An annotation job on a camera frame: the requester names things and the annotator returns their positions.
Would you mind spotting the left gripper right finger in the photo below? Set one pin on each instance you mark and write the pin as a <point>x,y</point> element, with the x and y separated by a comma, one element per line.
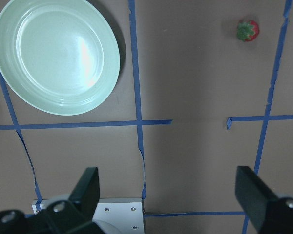
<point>261,205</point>

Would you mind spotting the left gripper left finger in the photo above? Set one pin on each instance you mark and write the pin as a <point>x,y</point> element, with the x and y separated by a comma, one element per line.
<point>85,195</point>

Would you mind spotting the light green plate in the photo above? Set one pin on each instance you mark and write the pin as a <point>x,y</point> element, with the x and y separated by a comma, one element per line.
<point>59,56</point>

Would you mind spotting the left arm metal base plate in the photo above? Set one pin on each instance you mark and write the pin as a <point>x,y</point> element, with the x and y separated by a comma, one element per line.
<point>120,215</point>

